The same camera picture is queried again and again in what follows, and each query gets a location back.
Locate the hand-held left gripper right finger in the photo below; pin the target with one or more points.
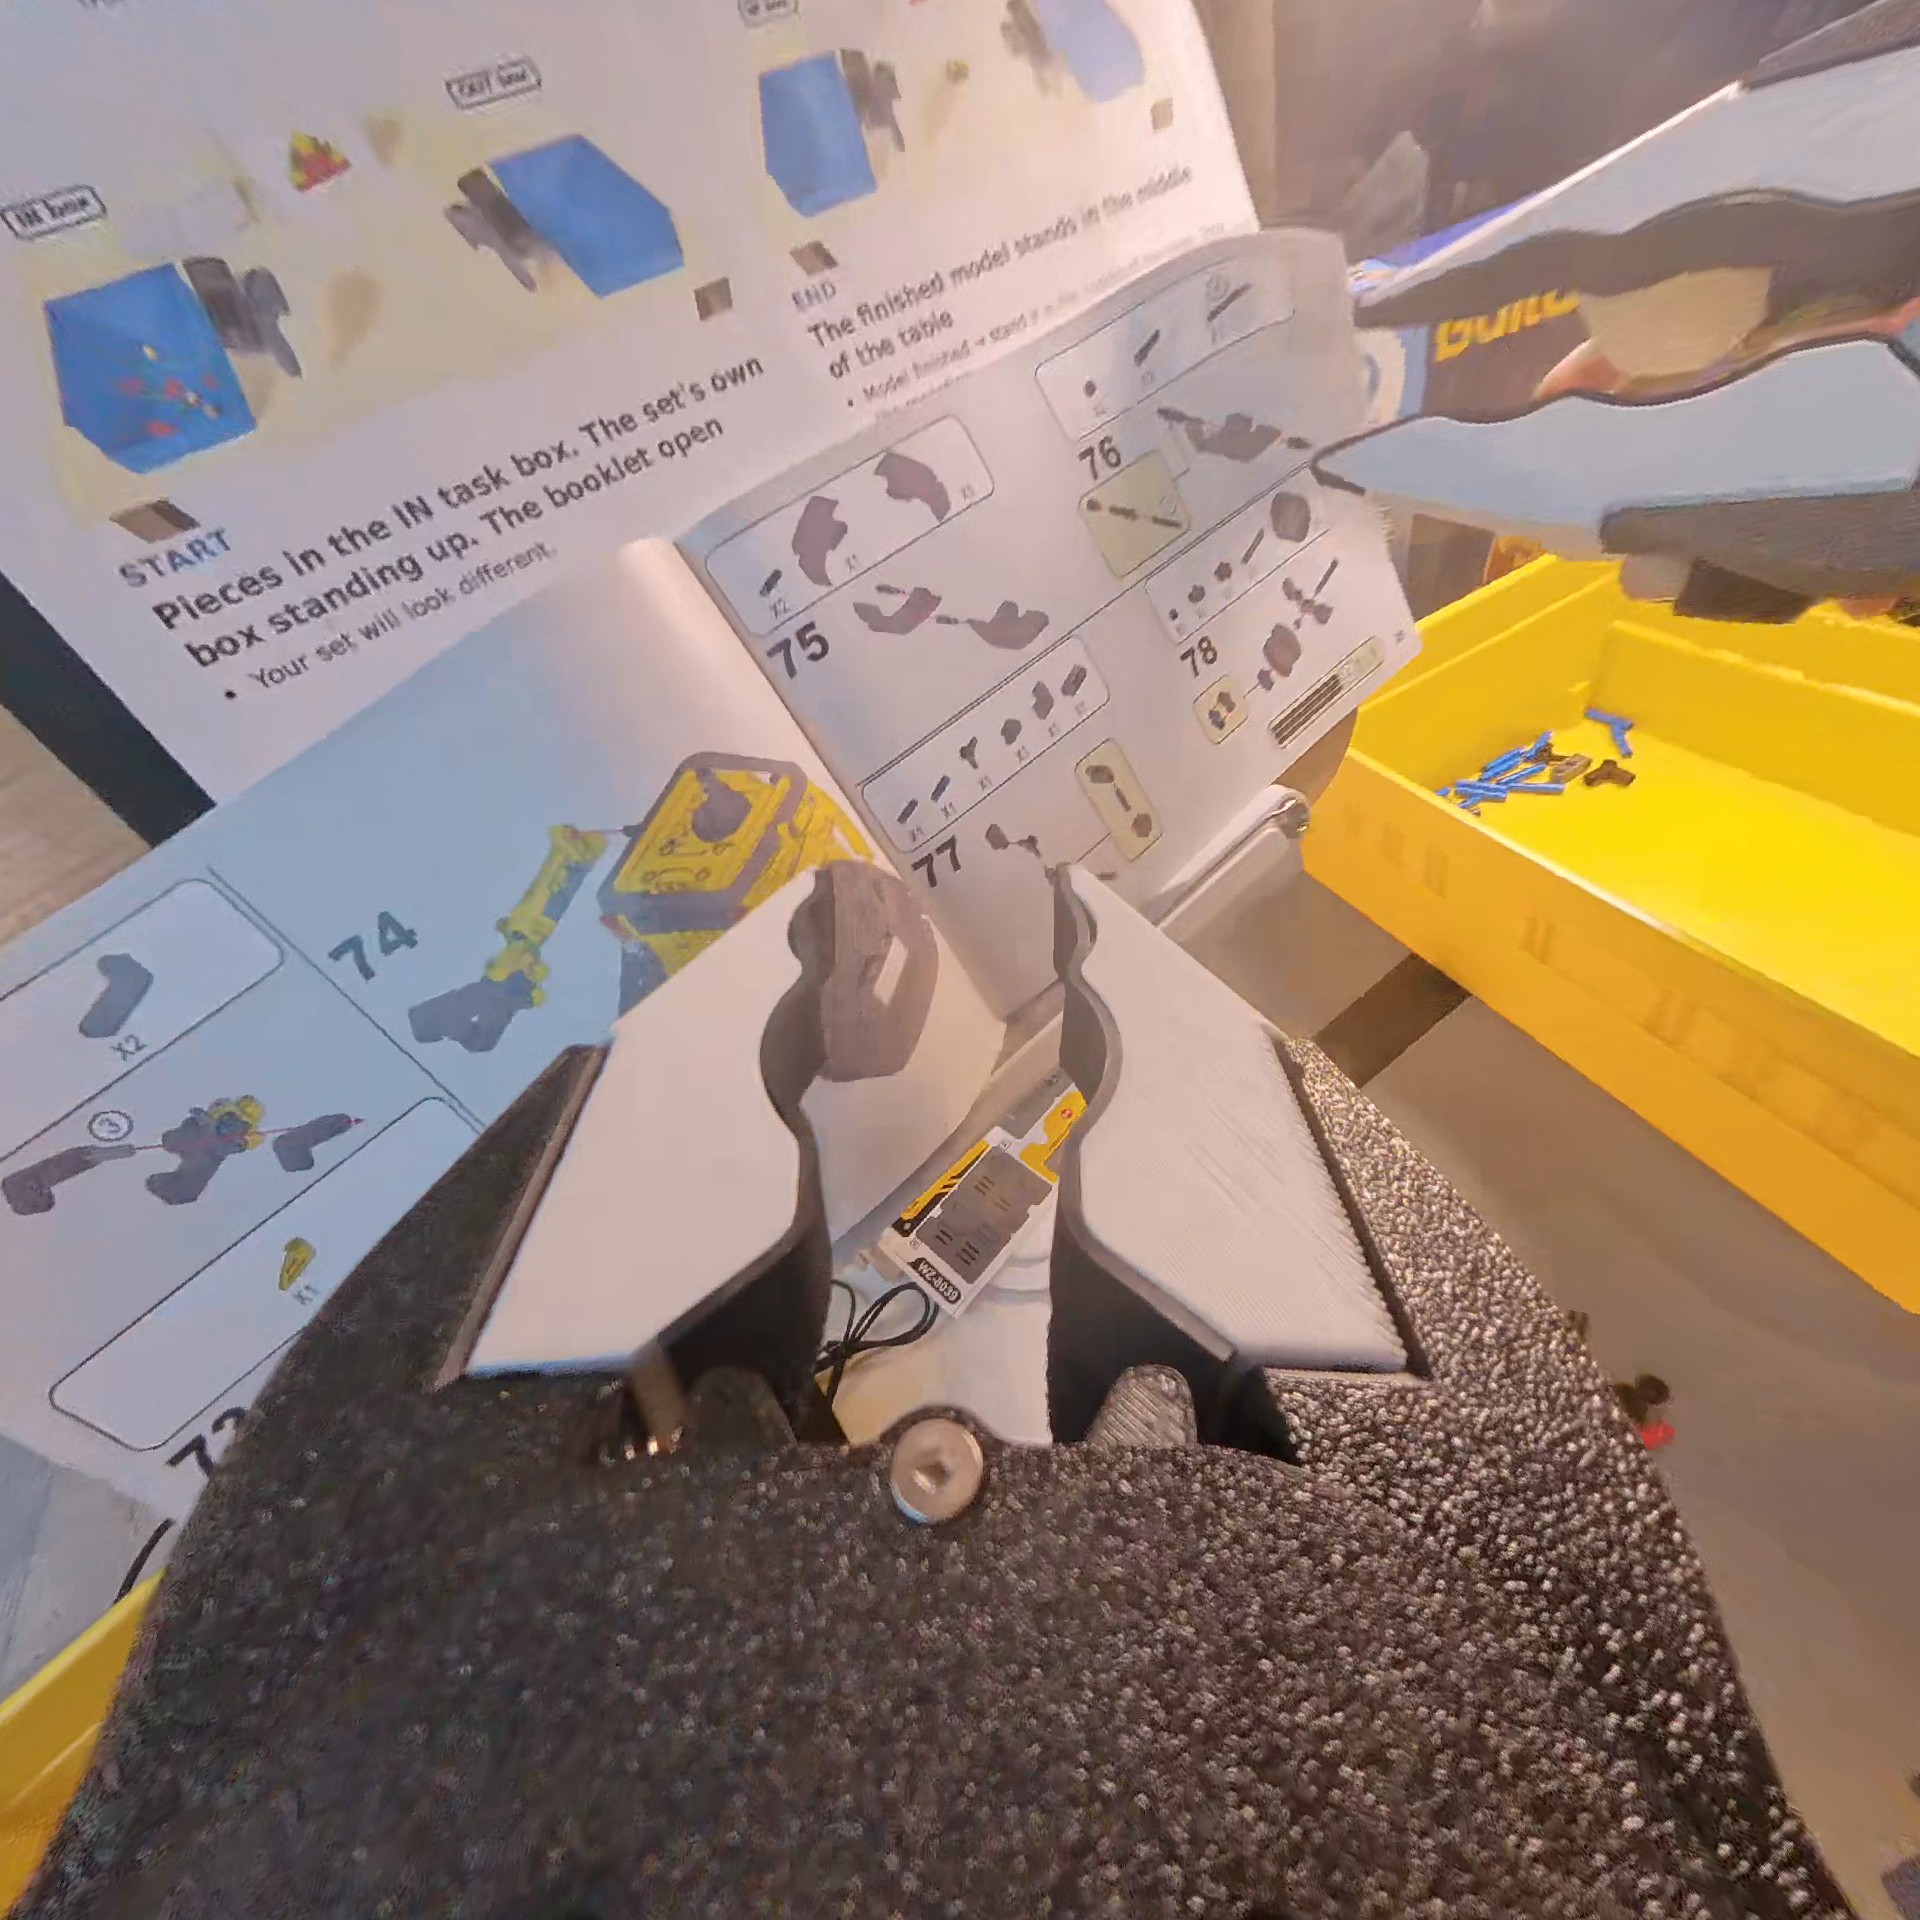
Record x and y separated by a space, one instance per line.
1214 1184

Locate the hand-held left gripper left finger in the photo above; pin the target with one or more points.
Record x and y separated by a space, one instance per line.
661 1200

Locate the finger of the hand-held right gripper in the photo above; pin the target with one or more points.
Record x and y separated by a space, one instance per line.
1651 451
1725 150

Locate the instruction booklet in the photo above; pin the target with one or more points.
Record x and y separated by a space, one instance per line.
450 901

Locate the white printed task sheet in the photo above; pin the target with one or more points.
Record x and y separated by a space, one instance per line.
450 451

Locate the blue toy set box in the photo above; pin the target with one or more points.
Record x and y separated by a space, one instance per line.
1471 369

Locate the yellow black printed leaflet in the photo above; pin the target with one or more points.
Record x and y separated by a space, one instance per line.
975 1215

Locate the white booklet stand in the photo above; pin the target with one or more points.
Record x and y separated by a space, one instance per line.
1231 870

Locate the cluster of small blue pins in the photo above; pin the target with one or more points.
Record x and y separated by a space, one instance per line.
1508 773

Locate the yellow plastic bin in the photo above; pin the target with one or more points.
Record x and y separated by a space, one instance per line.
44 1724
1725 930

